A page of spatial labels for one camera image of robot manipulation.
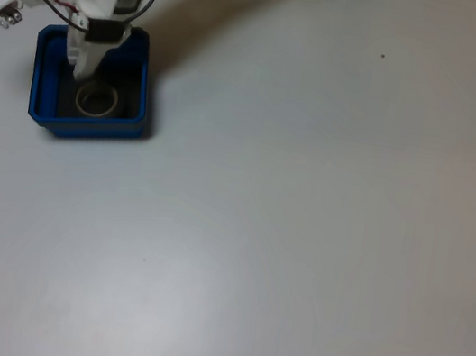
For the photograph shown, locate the black tape roll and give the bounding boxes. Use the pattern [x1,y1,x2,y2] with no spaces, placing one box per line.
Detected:
[63,75,133,126]

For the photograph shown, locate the blue plastic box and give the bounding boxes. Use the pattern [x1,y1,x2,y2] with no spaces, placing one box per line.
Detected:
[21,10,161,152]

